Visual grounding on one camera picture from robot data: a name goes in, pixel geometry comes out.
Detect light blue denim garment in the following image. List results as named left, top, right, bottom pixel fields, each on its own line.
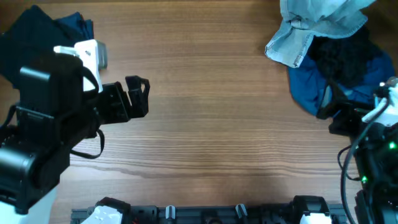
left=264, top=0, right=374, bottom=68

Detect blue crumpled garment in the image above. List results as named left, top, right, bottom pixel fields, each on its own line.
left=288, top=53, right=395, bottom=116

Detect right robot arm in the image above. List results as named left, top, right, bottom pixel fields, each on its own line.
left=318, top=77, right=397, bottom=223

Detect black shorts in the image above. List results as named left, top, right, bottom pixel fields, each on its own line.
left=1, top=5, right=86, bottom=89

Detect folded navy blue shorts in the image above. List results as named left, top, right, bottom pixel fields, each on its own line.
left=55, top=12, right=95, bottom=40

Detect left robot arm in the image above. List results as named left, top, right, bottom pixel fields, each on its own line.
left=1, top=53, right=150, bottom=223

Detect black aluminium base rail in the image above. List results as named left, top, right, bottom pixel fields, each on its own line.
left=70, top=203, right=348, bottom=224

